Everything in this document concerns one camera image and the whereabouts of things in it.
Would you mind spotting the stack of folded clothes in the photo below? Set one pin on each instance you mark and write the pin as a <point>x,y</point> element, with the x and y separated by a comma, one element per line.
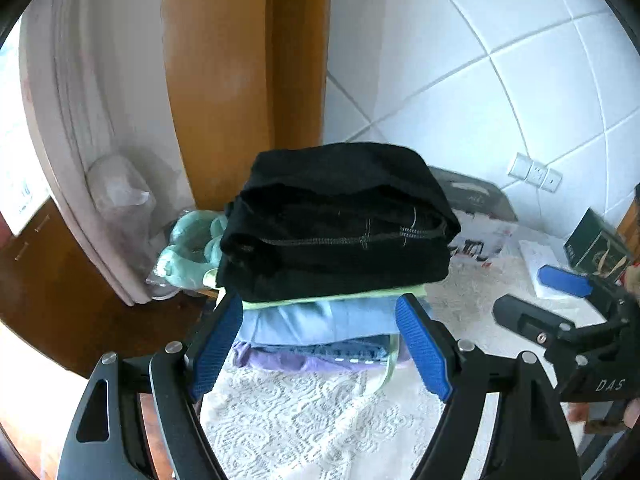
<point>325,335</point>

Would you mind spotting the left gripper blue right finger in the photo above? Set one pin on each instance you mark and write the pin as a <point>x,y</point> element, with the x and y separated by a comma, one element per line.
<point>428,345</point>

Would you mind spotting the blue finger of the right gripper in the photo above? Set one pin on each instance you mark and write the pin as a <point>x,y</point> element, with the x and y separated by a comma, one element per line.
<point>533,323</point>
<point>564,281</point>

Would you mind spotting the wooden door frame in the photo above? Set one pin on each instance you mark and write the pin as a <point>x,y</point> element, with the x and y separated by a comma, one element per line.
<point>243,77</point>

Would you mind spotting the white wall socket strip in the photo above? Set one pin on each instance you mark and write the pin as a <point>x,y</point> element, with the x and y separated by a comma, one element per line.
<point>535,173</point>

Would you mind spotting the teal plush toy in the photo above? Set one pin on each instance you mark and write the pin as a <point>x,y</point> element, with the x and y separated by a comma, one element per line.
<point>191,259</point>

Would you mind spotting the person's right hand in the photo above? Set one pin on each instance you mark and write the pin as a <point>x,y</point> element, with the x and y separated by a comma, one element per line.
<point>631,413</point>

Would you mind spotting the black garment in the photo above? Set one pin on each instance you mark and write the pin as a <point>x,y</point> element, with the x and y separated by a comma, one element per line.
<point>336,220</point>

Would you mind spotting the grey printed cardboard box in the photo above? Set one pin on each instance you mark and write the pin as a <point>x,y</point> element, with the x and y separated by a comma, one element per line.
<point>485,215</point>

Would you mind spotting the pale curtain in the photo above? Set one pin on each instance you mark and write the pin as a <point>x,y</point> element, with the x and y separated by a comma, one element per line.
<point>98,112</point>

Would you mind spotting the dark green gold box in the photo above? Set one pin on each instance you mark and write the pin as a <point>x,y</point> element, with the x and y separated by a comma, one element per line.
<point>596,248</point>

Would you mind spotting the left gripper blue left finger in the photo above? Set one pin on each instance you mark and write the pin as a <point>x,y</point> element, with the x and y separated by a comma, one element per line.
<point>211,344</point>

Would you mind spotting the dark brown wooden cabinet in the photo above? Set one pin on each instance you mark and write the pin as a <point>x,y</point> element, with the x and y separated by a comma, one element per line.
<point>57,301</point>

